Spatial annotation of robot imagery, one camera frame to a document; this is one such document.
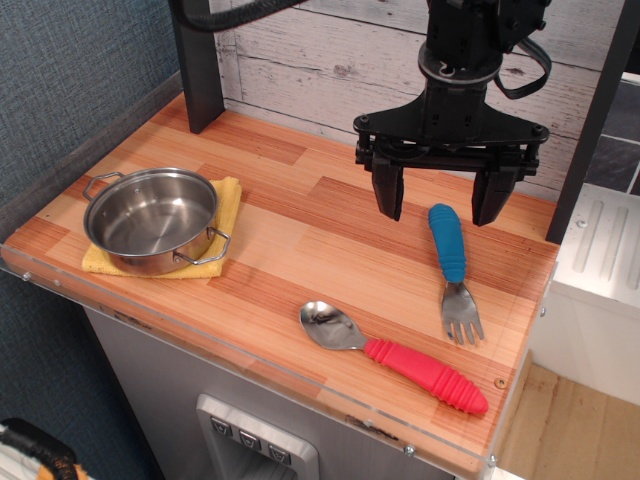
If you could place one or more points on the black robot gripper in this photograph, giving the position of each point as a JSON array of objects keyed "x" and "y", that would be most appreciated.
[{"x": 448, "y": 131}]

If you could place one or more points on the stainless steel pot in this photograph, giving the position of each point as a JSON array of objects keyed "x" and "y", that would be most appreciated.
[{"x": 155, "y": 221}]

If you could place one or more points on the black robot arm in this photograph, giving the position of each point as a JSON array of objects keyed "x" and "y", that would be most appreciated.
[{"x": 471, "y": 44}]

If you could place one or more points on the white toy sink unit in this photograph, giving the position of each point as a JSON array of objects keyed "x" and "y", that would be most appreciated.
[{"x": 588, "y": 328}]

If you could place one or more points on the yellow folded cloth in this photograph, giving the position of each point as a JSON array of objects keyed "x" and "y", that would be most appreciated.
[{"x": 229, "y": 192}]

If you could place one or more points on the grey toy dispenser panel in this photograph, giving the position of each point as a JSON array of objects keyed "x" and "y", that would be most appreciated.
[{"x": 242, "y": 446}]

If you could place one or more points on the orange and black object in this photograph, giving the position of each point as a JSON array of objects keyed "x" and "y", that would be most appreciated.
[{"x": 27, "y": 452}]

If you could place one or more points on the blue handled fork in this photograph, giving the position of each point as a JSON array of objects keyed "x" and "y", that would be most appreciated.
[{"x": 460, "y": 316}]

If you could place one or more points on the red handled spoon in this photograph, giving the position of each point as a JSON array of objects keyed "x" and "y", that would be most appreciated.
[{"x": 332, "y": 329}]

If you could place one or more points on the dark right shelf post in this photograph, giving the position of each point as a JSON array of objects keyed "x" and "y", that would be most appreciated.
[{"x": 616, "y": 60}]

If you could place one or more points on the dark shelf post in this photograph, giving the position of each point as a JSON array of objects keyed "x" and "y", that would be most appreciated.
[
  {"x": 616, "y": 60},
  {"x": 197, "y": 55}
]

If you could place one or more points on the dark left shelf post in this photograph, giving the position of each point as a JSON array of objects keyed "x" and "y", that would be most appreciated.
[{"x": 197, "y": 55}]

